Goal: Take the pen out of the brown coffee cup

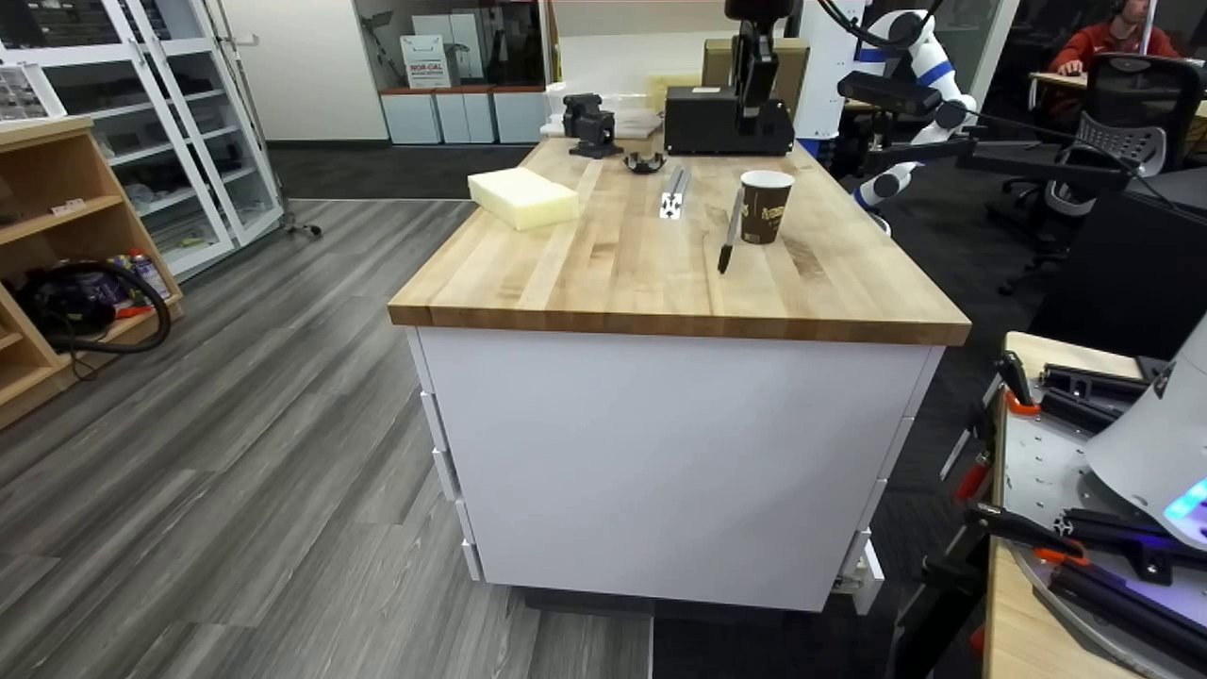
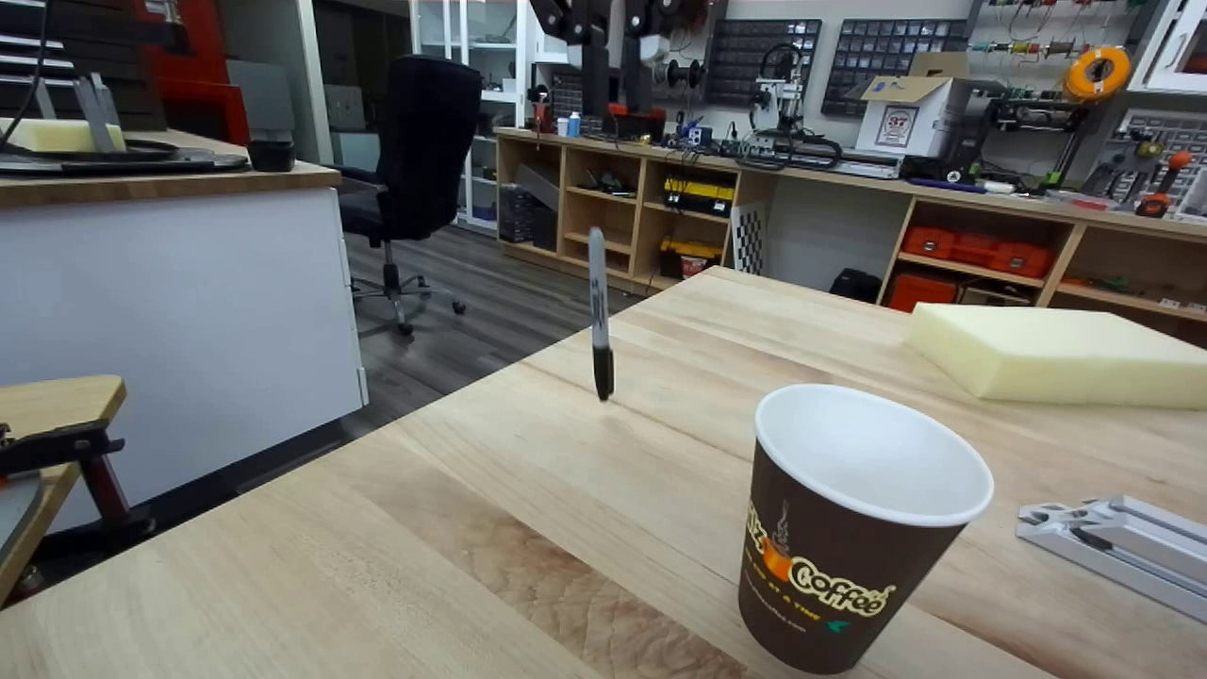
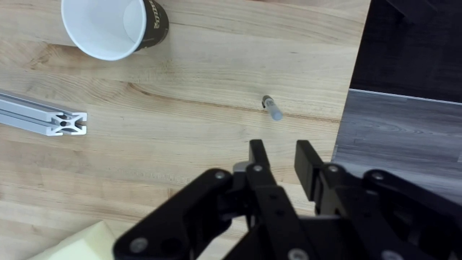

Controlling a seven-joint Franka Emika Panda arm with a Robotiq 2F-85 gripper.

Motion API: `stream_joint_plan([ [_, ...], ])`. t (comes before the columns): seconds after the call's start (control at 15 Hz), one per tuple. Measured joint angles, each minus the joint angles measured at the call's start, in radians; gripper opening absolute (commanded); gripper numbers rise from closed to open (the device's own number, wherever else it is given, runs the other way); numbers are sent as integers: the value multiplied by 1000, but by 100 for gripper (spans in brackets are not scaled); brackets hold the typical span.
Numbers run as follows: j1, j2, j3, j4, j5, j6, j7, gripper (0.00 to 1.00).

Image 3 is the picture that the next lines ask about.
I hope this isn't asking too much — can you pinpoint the pale yellow foam block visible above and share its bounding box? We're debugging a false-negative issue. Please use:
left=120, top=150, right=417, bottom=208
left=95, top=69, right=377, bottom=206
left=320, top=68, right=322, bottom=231
left=27, top=219, right=120, bottom=260

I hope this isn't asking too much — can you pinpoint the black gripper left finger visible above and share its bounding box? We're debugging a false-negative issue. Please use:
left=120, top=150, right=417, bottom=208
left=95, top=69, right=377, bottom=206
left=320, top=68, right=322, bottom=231
left=112, top=138, right=309, bottom=260

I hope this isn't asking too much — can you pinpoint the aluminium extrusion profile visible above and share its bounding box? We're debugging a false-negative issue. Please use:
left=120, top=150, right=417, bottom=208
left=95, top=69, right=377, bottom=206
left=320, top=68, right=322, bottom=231
left=0, top=89, right=89, bottom=137

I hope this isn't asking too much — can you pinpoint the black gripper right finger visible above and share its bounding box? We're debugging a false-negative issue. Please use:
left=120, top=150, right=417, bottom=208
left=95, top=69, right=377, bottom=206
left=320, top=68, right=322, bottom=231
left=293, top=138, right=462, bottom=260

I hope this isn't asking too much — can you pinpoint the brown paper coffee cup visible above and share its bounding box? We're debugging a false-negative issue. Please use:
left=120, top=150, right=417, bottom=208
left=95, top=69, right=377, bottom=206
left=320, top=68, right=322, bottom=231
left=59, top=0, right=170, bottom=62

